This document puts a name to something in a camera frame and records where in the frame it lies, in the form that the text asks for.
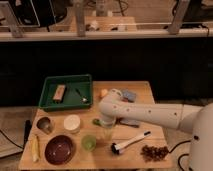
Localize blue sponge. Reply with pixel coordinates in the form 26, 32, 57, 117
122, 89, 136, 103

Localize black marker on floor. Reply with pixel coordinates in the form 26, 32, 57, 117
23, 120, 32, 146

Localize white round lid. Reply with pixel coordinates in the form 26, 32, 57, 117
63, 115, 81, 133

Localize dark red bowl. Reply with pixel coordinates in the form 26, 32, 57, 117
44, 135, 75, 165

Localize green pepper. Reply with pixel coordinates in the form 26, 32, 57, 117
92, 119, 101, 126

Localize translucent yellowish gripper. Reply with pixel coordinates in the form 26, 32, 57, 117
100, 120, 115, 141

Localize green plastic cup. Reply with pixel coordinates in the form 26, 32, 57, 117
81, 135, 96, 151

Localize metal cup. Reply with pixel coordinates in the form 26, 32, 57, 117
36, 117, 53, 134

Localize green plastic tray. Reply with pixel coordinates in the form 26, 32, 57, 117
39, 74, 93, 111

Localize small peach fruit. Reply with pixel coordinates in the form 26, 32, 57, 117
99, 89, 108, 99

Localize brown dried cluster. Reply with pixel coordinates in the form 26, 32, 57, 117
141, 145, 169, 162

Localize yellow corn cob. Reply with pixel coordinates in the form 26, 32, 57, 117
31, 135, 40, 162

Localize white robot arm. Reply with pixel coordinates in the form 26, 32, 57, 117
99, 89, 213, 171

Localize wooden block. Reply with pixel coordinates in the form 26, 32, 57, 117
53, 85, 66, 102

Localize blue-grey cloth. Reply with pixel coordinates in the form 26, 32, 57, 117
117, 118, 140, 128

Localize black floor cables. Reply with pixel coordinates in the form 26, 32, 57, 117
169, 139, 196, 171

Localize metal spoon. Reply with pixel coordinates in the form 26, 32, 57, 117
75, 89, 88, 103

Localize black and white brush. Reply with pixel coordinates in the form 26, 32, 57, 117
111, 131, 151, 155

